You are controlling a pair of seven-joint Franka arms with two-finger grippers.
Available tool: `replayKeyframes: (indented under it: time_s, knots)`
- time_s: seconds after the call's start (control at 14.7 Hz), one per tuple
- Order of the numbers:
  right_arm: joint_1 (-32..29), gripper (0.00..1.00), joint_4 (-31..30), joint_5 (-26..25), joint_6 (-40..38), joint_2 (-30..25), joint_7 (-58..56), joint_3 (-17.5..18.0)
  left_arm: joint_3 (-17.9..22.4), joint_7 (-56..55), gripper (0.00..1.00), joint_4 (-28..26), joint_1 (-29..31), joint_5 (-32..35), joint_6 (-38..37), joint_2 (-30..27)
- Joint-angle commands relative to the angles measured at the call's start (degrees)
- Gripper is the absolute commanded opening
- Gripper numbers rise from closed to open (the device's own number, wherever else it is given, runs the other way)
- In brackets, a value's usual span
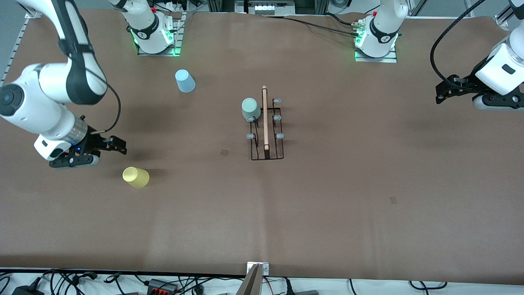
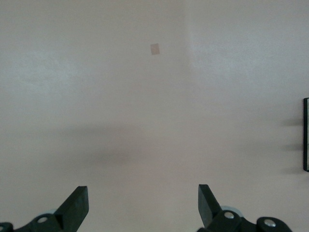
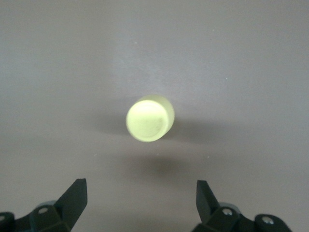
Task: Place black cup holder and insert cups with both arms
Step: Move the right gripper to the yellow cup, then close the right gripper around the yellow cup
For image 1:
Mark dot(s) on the black orange connector block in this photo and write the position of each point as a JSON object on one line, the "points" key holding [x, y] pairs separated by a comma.
{"points": [[161, 285]]}

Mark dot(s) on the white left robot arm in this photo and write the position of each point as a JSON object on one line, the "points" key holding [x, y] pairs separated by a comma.
{"points": [[385, 24]]}

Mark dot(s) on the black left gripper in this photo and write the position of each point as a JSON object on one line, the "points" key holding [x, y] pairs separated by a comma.
{"points": [[468, 85]]}

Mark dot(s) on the light blue plastic cup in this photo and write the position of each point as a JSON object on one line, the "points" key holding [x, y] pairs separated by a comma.
{"points": [[185, 82]]}

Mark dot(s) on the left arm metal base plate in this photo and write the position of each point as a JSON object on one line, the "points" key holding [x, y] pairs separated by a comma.
{"points": [[389, 59]]}

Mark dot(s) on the brown table cover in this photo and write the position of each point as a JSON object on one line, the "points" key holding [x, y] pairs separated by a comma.
{"points": [[327, 237]]}

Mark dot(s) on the black power plug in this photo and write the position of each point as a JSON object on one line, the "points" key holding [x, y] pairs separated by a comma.
{"points": [[288, 287]]}

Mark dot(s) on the mint green plastic cup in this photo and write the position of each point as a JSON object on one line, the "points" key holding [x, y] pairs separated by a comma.
{"points": [[249, 108]]}

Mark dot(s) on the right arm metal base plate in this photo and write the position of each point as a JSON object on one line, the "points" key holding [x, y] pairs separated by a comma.
{"points": [[178, 37]]}

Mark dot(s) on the black power adapter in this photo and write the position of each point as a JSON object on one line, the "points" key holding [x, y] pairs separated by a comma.
{"points": [[26, 291]]}

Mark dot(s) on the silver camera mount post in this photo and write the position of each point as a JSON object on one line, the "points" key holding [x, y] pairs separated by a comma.
{"points": [[251, 284]]}

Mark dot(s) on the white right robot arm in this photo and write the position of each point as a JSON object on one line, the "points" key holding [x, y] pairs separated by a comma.
{"points": [[41, 102]]}

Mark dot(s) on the white power strip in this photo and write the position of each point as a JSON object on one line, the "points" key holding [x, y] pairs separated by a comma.
{"points": [[174, 6]]}

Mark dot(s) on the grey electronics box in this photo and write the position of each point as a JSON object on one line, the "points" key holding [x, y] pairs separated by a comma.
{"points": [[266, 8]]}

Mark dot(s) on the yellow plastic cup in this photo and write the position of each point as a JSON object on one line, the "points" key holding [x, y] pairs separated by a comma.
{"points": [[137, 177]]}

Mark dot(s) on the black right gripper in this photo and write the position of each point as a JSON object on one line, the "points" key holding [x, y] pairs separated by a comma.
{"points": [[93, 143]]}

